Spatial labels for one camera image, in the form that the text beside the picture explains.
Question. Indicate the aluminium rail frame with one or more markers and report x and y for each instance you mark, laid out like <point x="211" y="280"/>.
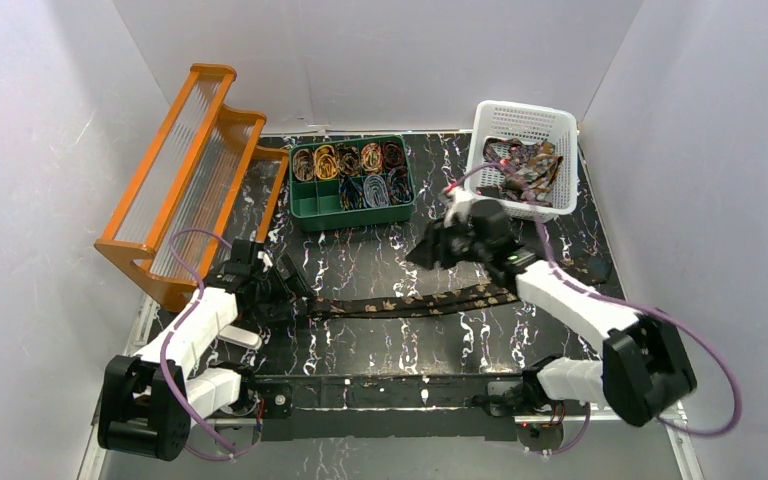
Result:
<point x="607" y="450"/>

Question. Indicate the dark blue rolled tie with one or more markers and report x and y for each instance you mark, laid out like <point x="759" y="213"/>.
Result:
<point x="398" y="186"/>

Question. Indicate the patterned ties in basket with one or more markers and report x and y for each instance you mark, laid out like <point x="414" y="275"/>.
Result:
<point x="529" y="173"/>

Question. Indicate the light blue rolled tie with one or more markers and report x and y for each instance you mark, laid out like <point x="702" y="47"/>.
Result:
<point x="375" y="191"/>

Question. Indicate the dark floral tie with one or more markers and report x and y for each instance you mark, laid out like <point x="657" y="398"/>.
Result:
<point x="588" y="270"/>

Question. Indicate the dark brown rolled tie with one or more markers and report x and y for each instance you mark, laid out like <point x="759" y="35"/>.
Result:
<point x="348" y="158"/>

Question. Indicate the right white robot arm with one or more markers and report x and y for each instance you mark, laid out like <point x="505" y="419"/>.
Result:
<point x="643" y="367"/>

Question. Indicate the dark multicolour rolled tie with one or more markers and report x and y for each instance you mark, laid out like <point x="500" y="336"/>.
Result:
<point x="351" y="194"/>

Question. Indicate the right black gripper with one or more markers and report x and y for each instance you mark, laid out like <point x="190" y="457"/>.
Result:
<point x="441" y="244"/>

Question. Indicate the orange wooden rack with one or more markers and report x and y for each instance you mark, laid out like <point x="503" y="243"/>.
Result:
<point x="185" y="188"/>

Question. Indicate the yellow rolled tie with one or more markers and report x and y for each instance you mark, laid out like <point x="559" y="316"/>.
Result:
<point x="326" y="165"/>

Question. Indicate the white plastic basket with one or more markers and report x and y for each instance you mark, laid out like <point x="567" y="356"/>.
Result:
<point x="531" y="124"/>

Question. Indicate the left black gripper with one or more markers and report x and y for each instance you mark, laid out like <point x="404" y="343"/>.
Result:
<point x="289" y="288"/>

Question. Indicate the dark red rolled tie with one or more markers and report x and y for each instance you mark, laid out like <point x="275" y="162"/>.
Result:
<point x="392" y="155"/>

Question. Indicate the black base bar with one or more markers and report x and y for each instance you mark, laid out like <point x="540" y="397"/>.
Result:
<point x="392" y="406"/>

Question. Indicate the white oblong object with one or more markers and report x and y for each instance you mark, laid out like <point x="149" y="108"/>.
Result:
<point x="241" y="337"/>

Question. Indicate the green compartment tray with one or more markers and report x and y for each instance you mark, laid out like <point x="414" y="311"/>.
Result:
<point x="316" y="205"/>

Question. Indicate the orange rolled tie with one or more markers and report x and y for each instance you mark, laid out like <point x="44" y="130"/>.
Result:
<point x="371" y="159"/>

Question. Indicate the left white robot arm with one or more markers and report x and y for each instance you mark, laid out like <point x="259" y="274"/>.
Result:
<point x="151" y="400"/>

